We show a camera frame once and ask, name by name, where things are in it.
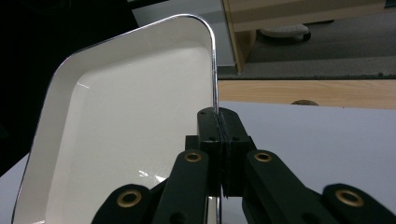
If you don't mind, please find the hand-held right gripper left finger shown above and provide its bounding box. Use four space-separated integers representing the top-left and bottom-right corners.
185 106 226 198

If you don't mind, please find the grey chair base foot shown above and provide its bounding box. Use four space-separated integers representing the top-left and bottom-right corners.
259 23 312 43

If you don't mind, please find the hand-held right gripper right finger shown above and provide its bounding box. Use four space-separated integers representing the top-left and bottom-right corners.
219 107 257 199

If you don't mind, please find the light wooden cabinet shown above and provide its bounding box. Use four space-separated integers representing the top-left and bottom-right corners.
221 0 396 73

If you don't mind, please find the white rectangular tray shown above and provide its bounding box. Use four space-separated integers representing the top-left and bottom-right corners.
11 13 222 224

